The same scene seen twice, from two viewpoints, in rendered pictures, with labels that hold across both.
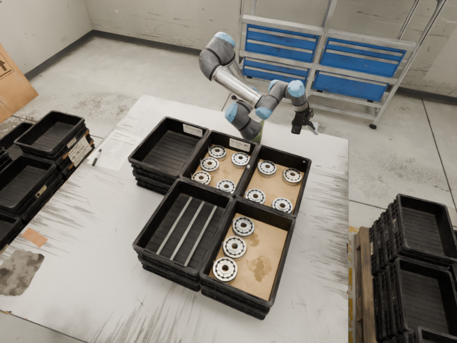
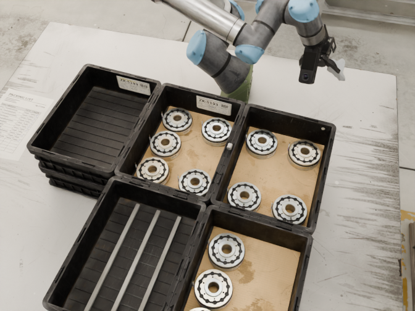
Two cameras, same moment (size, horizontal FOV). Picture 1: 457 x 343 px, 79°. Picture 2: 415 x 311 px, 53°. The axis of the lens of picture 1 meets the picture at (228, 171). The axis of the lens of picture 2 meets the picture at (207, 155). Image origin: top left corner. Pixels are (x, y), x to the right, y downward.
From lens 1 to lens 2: 21 cm
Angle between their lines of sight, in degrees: 6
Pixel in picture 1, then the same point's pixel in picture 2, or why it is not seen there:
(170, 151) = (99, 124)
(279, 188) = (283, 177)
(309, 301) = not seen: outside the picture
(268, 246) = (269, 281)
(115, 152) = (11, 129)
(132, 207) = (45, 223)
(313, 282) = not seen: outside the picture
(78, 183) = not seen: outside the picture
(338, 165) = (380, 123)
